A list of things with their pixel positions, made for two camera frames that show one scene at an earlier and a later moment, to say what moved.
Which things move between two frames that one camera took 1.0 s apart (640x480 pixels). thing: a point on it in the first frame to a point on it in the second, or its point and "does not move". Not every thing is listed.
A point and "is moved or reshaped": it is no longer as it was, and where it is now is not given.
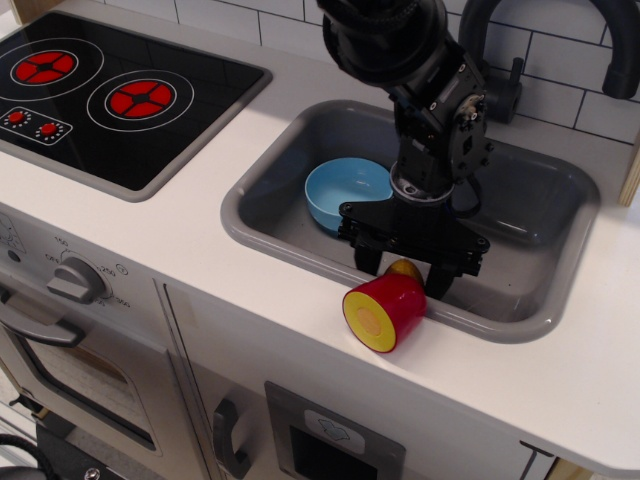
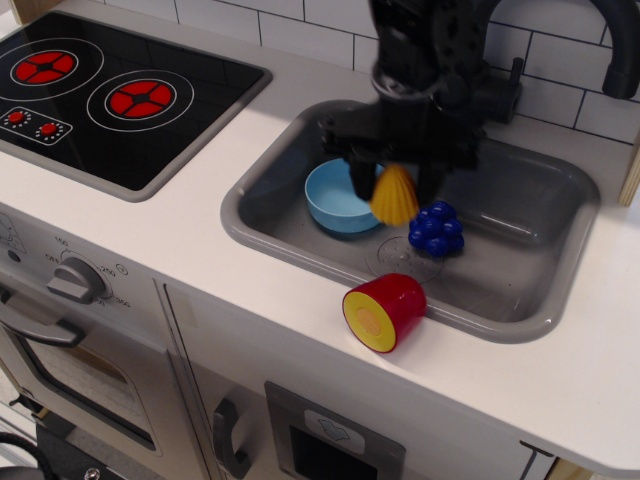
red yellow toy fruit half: (386, 309) does not move
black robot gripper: (432, 232) to (429, 130)
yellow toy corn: (404, 267) is moved or reshaped
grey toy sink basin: (540, 211) does not move
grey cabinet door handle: (233, 462) does not move
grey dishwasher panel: (313, 443) does not move
